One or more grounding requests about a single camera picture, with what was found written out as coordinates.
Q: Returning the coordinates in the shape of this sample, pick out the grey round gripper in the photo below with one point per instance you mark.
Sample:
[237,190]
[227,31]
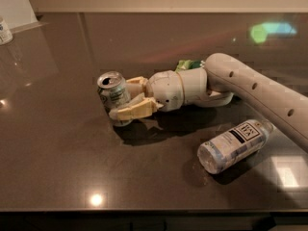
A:
[166,89]

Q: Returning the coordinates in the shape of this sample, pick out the silver 7up can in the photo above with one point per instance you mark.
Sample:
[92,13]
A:
[112,90]

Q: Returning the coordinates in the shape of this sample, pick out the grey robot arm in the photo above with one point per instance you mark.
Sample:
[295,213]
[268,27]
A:
[213,84]

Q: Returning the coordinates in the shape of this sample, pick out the green snack bag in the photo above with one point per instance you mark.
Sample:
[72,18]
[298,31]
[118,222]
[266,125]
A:
[184,65]

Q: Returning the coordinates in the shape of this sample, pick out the clear plastic water bottle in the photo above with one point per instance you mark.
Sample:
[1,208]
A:
[230,147]

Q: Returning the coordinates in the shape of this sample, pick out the white container at left edge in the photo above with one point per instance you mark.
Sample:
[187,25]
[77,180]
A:
[6,35]

